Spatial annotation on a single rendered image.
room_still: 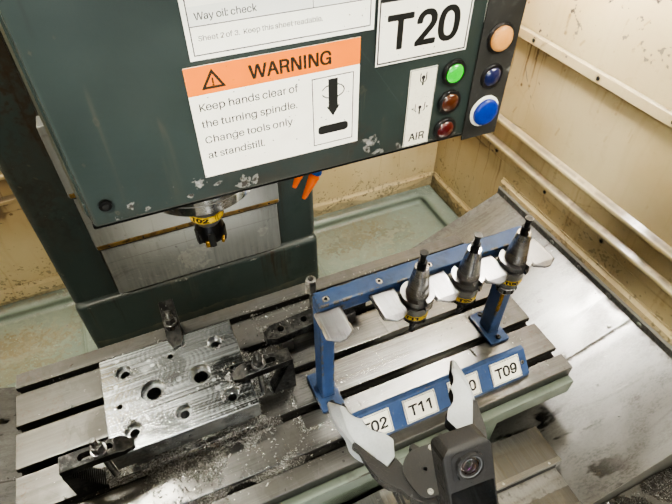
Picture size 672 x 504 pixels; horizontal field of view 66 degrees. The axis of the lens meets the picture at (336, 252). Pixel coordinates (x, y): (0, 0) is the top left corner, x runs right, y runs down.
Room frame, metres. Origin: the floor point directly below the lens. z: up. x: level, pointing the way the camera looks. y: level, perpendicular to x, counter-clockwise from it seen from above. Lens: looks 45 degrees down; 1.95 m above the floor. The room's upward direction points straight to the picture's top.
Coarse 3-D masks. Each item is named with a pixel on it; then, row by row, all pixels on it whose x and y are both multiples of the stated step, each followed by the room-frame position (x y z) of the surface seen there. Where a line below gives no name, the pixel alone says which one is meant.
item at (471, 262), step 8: (480, 248) 0.66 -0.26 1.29; (464, 256) 0.66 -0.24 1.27; (472, 256) 0.65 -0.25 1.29; (480, 256) 0.65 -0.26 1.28; (464, 264) 0.66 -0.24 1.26; (472, 264) 0.65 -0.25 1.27; (480, 264) 0.65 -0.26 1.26; (456, 272) 0.67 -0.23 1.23; (464, 272) 0.65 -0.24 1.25; (472, 272) 0.65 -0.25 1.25; (480, 272) 0.66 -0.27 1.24; (464, 280) 0.65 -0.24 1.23; (472, 280) 0.64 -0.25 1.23
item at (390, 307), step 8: (392, 288) 0.64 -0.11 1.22; (376, 296) 0.62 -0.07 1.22; (384, 296) 0.62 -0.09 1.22; (392, 296) 0.62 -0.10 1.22; (376, 304) 0.60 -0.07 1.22; (384, 304) 0.60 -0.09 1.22; (392, 304) 0.60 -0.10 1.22; (400, 304) 0.60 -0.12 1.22; (384, 312) 0.58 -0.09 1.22; (392, 312) 0.58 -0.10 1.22; (400, 312) 0.58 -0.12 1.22; (384, 320) 0.57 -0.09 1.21; (392, 320) 0.56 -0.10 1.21
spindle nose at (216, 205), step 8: (240, 192) 0.54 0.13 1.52; (208, 200) 0.51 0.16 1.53; (216, 200) 0.51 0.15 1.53; (224, 200) 0.52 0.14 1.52; (232, 200) 0.53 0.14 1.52; (184, 208) 0.50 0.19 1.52; (192, 208) 0.50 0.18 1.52; (200, 208) 0.51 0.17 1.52; (208, 208) 0.51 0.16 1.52; (216, 208) 0.51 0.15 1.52; (224, 208) 0.52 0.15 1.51; (184, 216) 0.50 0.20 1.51; (192, 216) 0.51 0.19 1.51
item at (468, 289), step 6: (456, 270) 0.67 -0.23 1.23; (450, 276) 0.68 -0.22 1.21; (456, 276) 0.66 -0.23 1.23; (480, 276) 0.66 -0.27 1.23; (456, 282) 0.64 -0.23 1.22; (462, 282) 0.64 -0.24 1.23; (474, 282) 0.64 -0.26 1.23; (480, 282) 0.64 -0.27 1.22; (462, 288) 0.64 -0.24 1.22; (468, 288) 0.63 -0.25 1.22; (474, 288) 0.63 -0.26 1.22; (480, 288) 0.64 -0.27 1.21; (462, 294) 0.63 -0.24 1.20; (468, 294) 0.63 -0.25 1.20
